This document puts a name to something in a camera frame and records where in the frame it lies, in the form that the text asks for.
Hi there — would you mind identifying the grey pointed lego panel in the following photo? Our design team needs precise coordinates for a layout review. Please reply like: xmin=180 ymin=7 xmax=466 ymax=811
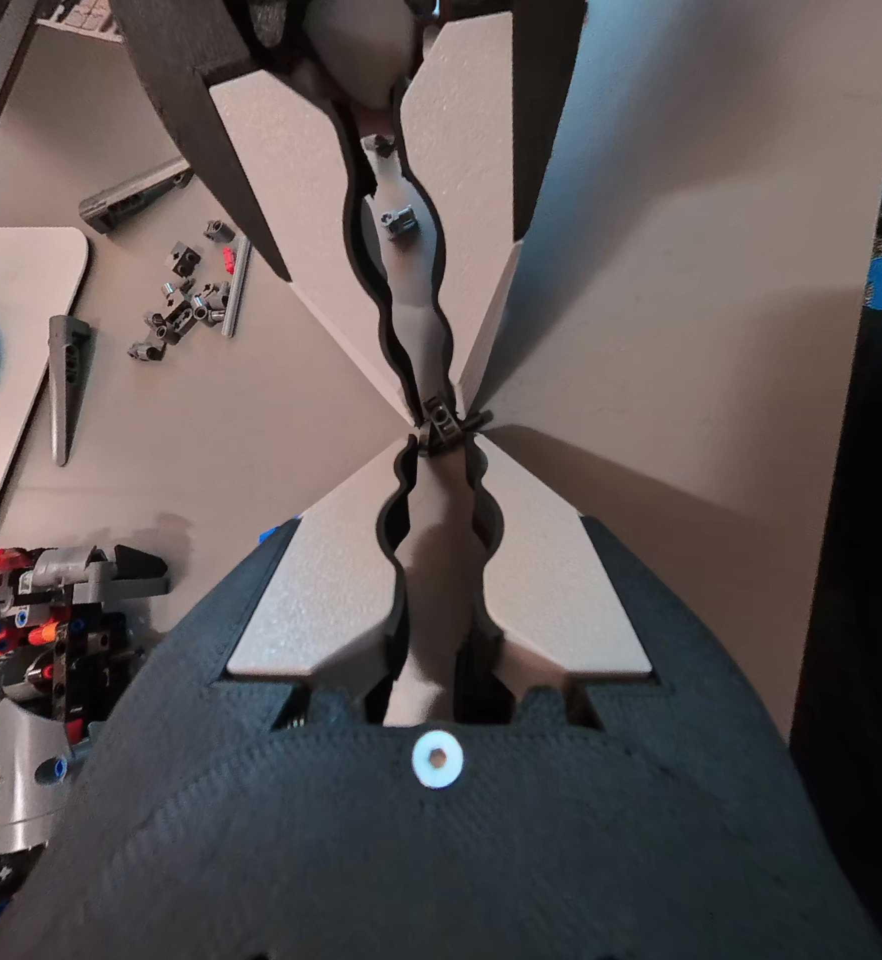
xmin=47 ymin=315 xmax=96 ymax=468

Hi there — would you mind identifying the printed paper sheet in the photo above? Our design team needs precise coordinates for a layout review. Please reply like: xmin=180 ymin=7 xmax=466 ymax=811
xmin=36 ymin=0 xmax=124 ymax=43

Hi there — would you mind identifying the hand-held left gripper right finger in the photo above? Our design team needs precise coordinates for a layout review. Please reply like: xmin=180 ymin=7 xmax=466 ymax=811
xmin=463 ymin=433 xmax=654 ymax=725

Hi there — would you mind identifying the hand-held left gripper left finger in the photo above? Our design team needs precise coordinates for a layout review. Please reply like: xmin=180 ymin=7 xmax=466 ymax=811
xmin=225 ymin=435 xmax=421 ymax=725

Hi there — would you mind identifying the long grey lego axle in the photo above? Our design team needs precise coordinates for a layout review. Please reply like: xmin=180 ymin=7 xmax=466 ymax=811
xmin=222 ymin=236 xmax=254 ymax=339

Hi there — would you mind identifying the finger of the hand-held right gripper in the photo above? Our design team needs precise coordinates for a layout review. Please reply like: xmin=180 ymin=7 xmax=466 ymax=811
xmin=207 ymin=67 xmax=425 ymax=426
xmin=398 ymin=10 xmax=523 ymax=411

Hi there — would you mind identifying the black clothing blue print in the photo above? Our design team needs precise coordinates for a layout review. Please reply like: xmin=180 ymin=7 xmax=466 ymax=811
xmin=786 ymin=256 xmax=882 ymax=960

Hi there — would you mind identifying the grey curved lego panel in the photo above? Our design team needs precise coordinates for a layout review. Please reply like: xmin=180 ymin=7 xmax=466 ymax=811
xmin=79 ymin=157 xmax=195 ymax=236

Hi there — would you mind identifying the pile of dark lego connectors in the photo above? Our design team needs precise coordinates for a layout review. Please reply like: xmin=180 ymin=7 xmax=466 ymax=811
xmin=127 ymin=219 xmax=234 ymax=366

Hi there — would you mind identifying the dark grey lego pin connector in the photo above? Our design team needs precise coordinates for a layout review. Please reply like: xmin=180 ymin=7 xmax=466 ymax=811
xmin=416 ymin=411 xmax=496 ymax=456

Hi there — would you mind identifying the lego technic car model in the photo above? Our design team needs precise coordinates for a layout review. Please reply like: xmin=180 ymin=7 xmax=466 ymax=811
xmin=0 ymin=546 xmax=169 ymax=939

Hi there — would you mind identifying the silver monitor stand base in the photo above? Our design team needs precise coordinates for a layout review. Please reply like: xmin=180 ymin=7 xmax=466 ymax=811
xmin=0 ymin=227 xmax=90 ymax=565

